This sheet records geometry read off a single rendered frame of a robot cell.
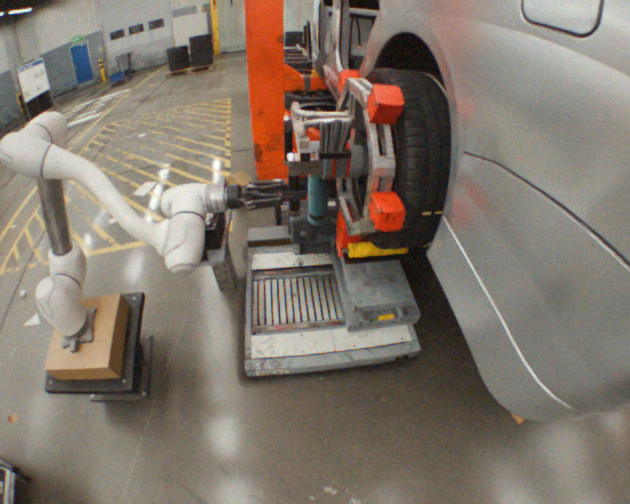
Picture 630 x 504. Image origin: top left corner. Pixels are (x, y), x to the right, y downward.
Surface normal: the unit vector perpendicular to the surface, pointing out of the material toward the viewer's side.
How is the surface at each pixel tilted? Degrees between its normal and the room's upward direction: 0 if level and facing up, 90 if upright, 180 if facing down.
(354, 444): 0
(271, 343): 0
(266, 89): 90
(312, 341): 0
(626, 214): 90
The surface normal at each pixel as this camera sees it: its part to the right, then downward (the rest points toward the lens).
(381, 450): 0.02, -0.71
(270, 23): 0.12, 0.70
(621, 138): -0.99, 0.07
